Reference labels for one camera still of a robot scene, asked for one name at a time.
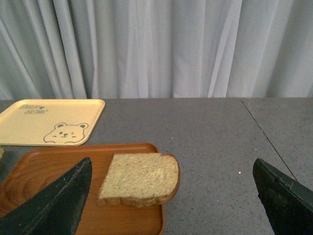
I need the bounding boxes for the yellow bear tray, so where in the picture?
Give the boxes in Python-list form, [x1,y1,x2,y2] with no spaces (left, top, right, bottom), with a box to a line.
[0,99,105,146]

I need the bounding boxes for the brown wooden tray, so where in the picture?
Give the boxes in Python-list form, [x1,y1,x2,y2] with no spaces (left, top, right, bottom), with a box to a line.
[0,143,165,235]

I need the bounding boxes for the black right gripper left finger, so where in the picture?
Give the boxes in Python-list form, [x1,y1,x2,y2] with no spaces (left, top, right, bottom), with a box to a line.
[0,157,92,235]

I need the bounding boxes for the brown bread slice top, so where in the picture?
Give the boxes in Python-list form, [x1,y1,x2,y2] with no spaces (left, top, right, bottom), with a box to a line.
[97,153,180,207]

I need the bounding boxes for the grey curtain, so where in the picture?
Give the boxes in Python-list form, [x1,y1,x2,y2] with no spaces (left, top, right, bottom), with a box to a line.
[0,0,313,99]

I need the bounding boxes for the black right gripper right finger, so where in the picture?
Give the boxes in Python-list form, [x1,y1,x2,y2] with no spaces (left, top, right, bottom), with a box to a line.
[253,158,313,235]

